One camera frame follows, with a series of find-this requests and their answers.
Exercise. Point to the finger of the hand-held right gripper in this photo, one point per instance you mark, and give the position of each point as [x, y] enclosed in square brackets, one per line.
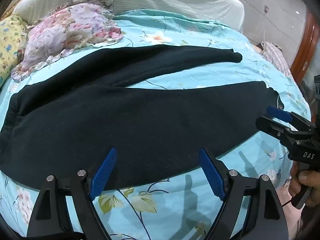
[278, 113]
[271, 126]

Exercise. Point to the person's right hand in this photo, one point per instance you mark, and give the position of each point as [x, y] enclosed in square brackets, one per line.
[312, 182]

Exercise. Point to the wall switch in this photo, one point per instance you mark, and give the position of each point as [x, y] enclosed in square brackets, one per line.
[266, 8]

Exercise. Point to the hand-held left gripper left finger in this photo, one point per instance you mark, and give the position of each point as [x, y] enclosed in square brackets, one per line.
[103, 171]

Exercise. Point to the blue floral bedsheet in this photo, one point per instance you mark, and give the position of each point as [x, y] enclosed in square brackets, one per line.
[172, 205]

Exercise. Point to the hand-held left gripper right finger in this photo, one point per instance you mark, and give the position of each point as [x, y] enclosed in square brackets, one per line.
[210, 172]

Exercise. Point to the yellow cartoon print pillow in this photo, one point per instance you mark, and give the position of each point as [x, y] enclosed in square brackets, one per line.
[10, 45]

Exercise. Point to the black pants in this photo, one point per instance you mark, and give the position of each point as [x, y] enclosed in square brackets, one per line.
[125, 130]

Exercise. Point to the wooden door frame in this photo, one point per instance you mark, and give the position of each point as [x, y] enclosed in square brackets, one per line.
[306, 45]

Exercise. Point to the plaid cloth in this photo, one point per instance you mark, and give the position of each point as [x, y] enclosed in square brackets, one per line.
[277, 56]

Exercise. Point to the pink floral ruffled pillow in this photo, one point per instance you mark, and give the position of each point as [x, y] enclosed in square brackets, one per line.
[67, 32]

